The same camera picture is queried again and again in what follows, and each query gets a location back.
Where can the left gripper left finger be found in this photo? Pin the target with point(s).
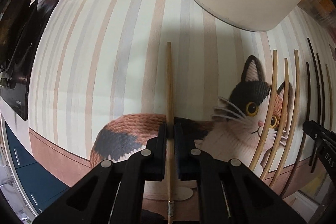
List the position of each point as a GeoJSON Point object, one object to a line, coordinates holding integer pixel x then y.
{"type": "Point", "coordinates": [155, 162]}

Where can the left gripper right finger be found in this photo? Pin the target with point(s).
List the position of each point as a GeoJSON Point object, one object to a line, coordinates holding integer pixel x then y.
{"type": "Point", "coordinates": [184, 143]}

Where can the striped cat table mat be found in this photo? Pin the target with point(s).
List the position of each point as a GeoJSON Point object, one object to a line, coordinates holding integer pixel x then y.
{"type": "Point", "coordinates": [242, 75]}

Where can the black induction cooktop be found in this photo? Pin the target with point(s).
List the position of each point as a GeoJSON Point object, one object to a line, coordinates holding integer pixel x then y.
{"type": "Point", "coordinates": [16, 80]}

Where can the black frying pan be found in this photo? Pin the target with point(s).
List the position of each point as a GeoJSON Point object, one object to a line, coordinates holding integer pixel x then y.
{"type": "Point", "coordinates": [16, 16]}

